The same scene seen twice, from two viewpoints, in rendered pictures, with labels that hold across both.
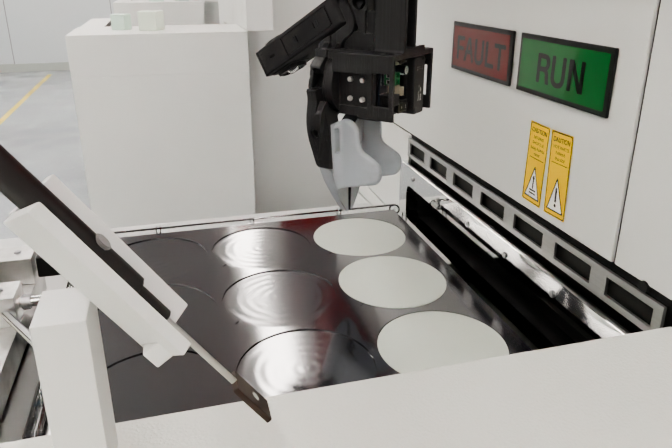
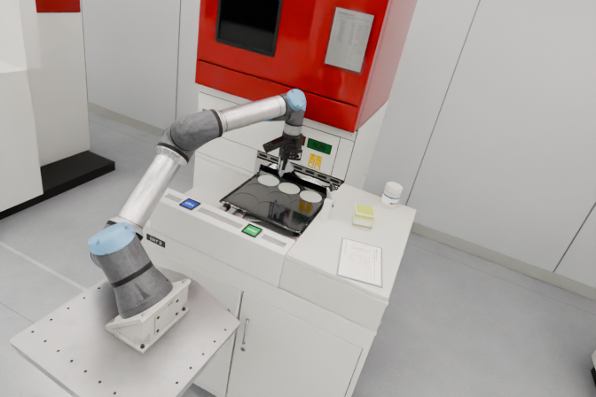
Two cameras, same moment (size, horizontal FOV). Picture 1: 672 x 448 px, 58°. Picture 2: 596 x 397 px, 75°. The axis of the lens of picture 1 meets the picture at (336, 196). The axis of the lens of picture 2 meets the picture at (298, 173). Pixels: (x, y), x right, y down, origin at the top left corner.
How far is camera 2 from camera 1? 1.43 m
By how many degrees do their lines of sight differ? 52
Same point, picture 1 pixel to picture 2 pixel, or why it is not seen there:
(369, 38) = (294, 145)
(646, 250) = (337, 174)
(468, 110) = not seen: hidden behind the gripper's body
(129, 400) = (290, 220)
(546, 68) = (315, 145)
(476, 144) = not seen: hidden behind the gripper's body
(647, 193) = (337, 166)
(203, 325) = (278, 206)
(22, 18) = not seen: outside the picture
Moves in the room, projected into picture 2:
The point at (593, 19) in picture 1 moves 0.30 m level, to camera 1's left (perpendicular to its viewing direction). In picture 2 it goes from (326, 139) to (283, 154)
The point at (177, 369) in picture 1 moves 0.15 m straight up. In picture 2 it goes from (287, 214) to (294, 182)
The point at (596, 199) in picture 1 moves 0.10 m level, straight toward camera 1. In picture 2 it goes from (327, 167) to (338, 177)
